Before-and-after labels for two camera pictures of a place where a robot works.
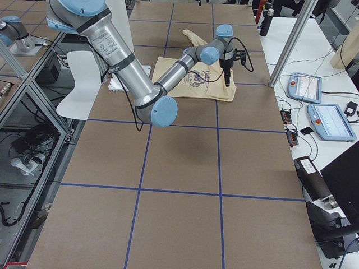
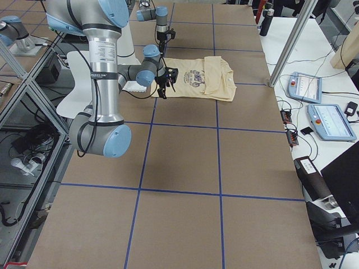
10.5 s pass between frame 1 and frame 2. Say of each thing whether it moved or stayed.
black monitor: stayed
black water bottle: stayed
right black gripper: moved
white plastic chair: stayed
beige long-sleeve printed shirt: moved
